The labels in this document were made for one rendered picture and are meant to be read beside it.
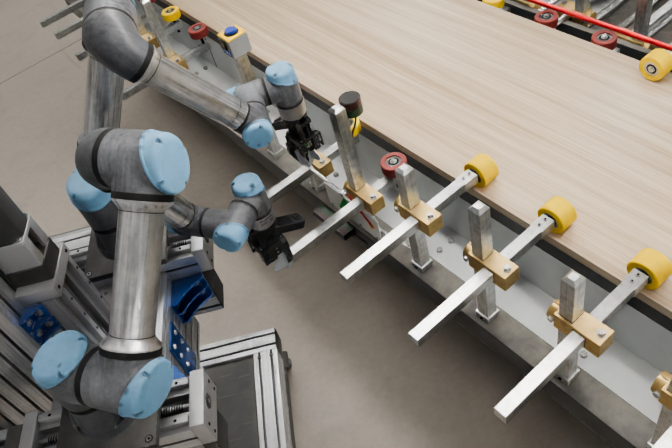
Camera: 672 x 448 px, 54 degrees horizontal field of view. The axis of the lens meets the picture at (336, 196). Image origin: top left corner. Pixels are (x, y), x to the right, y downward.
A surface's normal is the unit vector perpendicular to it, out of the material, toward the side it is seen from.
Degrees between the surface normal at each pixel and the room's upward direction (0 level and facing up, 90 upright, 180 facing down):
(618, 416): 0
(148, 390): 95
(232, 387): 0
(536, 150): 0
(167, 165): 85
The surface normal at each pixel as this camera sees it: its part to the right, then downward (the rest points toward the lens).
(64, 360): -0.33, -0.69
